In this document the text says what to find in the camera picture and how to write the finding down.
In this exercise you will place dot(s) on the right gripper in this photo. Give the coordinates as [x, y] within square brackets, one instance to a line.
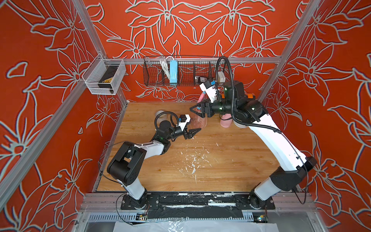
[206, 107]

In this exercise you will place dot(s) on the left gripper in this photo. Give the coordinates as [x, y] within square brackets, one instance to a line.
[183, 132]

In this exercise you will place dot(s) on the clear reddish spray bottle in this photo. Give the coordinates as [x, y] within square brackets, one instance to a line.
[197, 122]

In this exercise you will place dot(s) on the pink spray bottle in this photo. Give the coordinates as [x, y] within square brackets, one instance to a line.
[226, 120]

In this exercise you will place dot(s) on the pink blue spray nozzle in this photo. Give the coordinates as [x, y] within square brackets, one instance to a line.
[202, 97]

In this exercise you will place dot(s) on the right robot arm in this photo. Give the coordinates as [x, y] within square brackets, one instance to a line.
[294, 165]

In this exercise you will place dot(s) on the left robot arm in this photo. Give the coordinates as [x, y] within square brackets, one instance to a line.
[126, 165]

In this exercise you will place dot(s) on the clear tape roll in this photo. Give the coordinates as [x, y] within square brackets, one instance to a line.
[161, 115]

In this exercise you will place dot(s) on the black device with label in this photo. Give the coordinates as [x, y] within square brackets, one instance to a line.
[200, 79]

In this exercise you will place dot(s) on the white adapter block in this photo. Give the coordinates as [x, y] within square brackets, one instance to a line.
[221, 78]

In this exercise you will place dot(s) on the white tape roll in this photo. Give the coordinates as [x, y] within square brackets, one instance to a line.
[239, 125]

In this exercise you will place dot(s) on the black orange tool case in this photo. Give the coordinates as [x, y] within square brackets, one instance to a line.
[251, 96]

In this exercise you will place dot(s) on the light blue box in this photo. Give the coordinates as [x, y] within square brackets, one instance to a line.
[173, 72]

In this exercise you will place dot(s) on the black box in bin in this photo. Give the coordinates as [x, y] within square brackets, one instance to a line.
[105, 81]

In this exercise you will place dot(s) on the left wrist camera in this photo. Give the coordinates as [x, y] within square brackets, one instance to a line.
[182, 121]

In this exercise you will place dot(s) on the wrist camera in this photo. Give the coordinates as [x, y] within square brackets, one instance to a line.
[210, 89]
[182, 121]

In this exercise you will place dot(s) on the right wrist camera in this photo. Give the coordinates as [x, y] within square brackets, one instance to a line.
[210, 89]

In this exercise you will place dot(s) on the black wire basket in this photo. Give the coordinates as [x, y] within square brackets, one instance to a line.
[156, 70]

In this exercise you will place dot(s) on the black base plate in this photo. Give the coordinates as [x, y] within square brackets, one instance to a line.
[195, 205]

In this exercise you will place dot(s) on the clear plastic wall bin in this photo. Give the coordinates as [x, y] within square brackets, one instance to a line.
[95, 71]

